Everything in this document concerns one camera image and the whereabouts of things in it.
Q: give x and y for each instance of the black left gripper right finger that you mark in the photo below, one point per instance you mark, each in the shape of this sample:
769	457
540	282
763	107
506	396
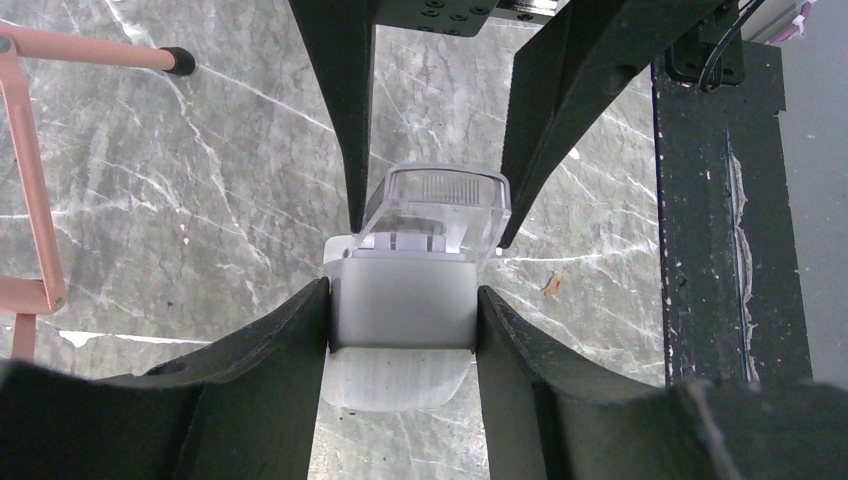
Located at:
550	413

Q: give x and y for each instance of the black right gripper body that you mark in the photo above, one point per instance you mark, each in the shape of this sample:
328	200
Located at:
464	18

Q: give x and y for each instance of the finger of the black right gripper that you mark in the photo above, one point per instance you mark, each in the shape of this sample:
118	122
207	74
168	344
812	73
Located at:
339	37
569	72

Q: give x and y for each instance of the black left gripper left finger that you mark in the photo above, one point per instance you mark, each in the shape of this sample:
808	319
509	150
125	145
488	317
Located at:
243	407

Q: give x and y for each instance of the clear plastic metronome cover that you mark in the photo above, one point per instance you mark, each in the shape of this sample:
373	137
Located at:
468	207

